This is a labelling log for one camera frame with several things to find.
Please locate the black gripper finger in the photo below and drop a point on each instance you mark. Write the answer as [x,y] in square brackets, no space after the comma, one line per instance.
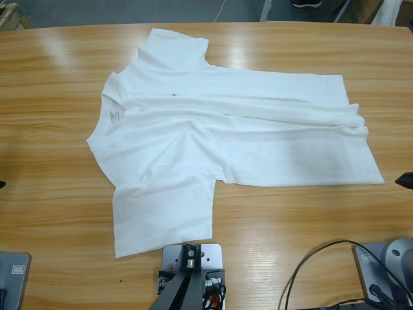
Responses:
[406,180]
[2,184]

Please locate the white t-shirt with black logo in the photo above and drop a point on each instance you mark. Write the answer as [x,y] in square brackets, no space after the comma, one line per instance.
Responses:
[193,129]

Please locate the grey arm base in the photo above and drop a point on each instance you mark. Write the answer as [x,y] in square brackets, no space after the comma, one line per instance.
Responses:
[368,274]
[13,290]

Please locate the wooden pallet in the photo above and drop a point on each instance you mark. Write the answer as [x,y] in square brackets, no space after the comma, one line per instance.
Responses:
[9,19]

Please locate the brown cardboard box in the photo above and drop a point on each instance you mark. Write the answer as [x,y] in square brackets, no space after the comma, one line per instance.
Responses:
[358,11]

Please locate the silver round connector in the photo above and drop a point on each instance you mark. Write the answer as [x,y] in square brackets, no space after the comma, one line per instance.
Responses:
[211,283]
[163,284]

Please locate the white metal leg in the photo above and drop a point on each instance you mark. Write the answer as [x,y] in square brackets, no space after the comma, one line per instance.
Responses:
[265,11]

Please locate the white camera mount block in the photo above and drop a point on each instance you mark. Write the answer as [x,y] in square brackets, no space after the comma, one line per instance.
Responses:
[211,255]

